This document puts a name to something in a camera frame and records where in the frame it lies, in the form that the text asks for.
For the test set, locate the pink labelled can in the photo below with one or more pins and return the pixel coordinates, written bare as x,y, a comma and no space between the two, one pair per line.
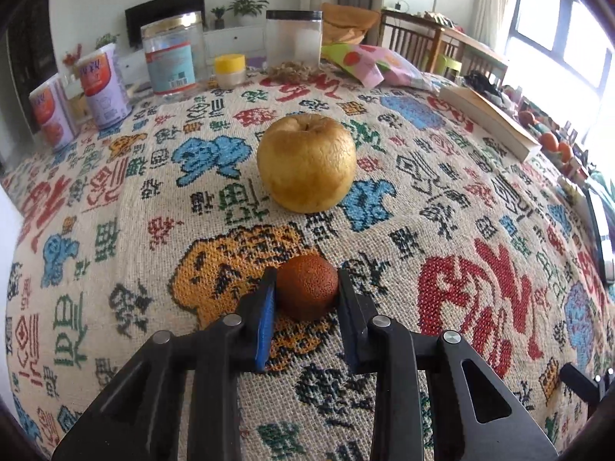
52,115
104,86

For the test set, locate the green stool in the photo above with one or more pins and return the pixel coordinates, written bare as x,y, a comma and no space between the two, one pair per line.
446,64

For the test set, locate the pile of nut shells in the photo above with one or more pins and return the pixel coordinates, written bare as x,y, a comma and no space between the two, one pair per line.
290,73

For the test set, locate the colourful snack bag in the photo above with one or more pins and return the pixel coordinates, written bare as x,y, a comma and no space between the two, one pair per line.
370,65

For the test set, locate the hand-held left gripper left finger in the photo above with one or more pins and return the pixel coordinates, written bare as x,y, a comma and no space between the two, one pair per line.
265,329

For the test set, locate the dark cloth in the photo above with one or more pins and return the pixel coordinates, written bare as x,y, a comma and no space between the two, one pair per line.
480,81

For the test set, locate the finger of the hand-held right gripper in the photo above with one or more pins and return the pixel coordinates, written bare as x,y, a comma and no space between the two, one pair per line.
584,384

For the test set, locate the black tablet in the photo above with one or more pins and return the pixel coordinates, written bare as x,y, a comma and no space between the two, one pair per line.
600,235

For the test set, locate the clear jar blue label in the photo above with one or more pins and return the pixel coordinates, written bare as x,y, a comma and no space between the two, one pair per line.
173,55

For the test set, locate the small green potted plant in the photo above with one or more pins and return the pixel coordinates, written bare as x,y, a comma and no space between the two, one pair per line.
218,14

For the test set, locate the background orange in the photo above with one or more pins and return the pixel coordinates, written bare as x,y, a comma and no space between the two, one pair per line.
526,118
549,141
565,151

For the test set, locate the yellow apple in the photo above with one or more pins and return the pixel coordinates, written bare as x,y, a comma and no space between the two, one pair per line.
307,163

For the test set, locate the white box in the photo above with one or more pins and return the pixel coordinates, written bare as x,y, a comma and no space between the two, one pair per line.
7,216

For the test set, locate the printed woven tablecloth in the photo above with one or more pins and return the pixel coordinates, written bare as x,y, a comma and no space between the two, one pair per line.
144,230

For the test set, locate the red flower bunch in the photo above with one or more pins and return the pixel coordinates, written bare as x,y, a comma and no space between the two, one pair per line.
72,54

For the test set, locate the white paperback book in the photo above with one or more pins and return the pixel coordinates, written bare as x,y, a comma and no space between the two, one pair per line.
490,117

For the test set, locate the small brown rough fruit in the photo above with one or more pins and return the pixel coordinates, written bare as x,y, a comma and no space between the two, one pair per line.
307,288

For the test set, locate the wooden chair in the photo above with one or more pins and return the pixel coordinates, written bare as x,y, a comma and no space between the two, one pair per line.
408,38

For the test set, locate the window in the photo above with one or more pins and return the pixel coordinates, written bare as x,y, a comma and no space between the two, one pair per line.
571,33

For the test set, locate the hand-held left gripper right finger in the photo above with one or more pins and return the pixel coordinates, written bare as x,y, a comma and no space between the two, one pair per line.
350,329

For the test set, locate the clear jar black lid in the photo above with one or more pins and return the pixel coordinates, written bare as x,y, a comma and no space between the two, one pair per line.
294,38

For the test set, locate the white curtain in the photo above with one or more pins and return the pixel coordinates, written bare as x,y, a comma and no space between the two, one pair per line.
495,5

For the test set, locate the black television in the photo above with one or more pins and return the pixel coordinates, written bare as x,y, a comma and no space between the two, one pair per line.
163,9

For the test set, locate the small yellow-lid jar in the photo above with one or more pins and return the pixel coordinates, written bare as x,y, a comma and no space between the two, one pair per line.
229,71

